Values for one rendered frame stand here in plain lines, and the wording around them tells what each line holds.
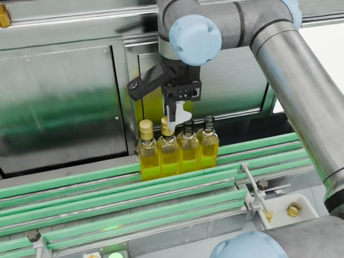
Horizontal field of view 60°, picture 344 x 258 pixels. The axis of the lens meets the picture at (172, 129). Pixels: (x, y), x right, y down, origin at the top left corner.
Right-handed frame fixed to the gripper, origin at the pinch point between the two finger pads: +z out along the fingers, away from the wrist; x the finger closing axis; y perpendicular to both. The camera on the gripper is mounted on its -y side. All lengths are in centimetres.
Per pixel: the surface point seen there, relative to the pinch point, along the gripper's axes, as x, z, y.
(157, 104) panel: 12.8, 4.5, -0.1
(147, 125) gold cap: -0.6, -0.6, -5.5
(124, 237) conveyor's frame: -14.5, 27.7, -16.2
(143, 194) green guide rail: -6.2, 21.1, -9.0
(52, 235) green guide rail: -13.7, 19.8, -33.6
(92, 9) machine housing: 15.2, -24.7, -13.9
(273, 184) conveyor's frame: -5.7, 31.9, 35.3
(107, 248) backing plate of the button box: -15.6, 29.9, -21.5
